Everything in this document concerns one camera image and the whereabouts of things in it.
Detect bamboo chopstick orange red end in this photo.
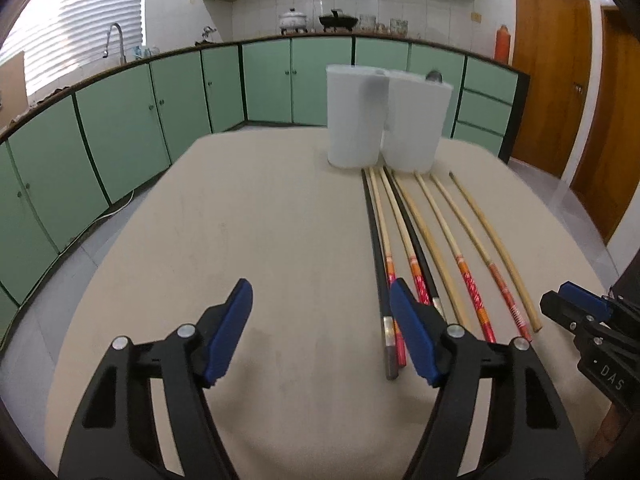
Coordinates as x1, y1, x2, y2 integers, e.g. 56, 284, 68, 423
413, 172, 497, 344

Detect plain light bamboo chopstick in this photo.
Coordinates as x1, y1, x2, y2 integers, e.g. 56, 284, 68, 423
449, 171, 542, 333

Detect black chopstick silver end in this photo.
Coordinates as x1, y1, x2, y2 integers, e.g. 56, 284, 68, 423
360, 169, 399, 382

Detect bamboo chopstick red band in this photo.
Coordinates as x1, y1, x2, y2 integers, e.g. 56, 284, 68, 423
430, 174, 533, 342

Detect bamboo chopstick red patterned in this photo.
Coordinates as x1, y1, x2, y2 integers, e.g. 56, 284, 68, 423
378, 168, 431, 304

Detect green lower kitchen cabinets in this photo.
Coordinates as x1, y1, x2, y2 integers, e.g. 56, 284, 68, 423
1, 34, 529, 325

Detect chrome kitchen faucet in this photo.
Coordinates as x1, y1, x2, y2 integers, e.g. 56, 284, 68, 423
102, 22, 128, 65

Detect brown wooden door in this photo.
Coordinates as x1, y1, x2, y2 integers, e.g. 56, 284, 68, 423
570, 8, 639, 243
512, 0, 592, 178

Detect white right utensil holder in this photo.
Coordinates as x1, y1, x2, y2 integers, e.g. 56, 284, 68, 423
381, 70, 452, 174

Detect white utensil holder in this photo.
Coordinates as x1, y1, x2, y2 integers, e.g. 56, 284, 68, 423
326, 64, 390, 169
381, 70, 452, 174

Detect metal spoon in holder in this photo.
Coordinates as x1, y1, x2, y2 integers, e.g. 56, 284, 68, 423
425, 70, 442, 84

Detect orange thermos bottle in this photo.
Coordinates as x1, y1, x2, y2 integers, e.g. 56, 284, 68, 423
494, 25, 511, 64

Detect white left utensil holder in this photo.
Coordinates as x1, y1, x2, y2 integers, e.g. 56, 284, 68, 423
326, 64, 390, 169

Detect patterned ceramic jar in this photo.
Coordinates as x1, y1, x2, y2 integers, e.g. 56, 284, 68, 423
390, 18, 408, 38

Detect brown cardboard board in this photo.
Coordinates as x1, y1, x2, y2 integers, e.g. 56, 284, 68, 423
0, 52, 28, 129

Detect black wok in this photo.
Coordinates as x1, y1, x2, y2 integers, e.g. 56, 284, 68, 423
319, 9, 358, 32

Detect white window blinds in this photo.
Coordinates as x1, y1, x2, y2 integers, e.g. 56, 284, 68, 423
1, 0, 145, 96

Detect white cooking pot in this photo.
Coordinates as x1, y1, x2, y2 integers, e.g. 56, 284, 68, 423
279, 8, 308, 35

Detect small kettle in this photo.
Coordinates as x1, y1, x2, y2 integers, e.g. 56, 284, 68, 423
202, 26, 217, 42

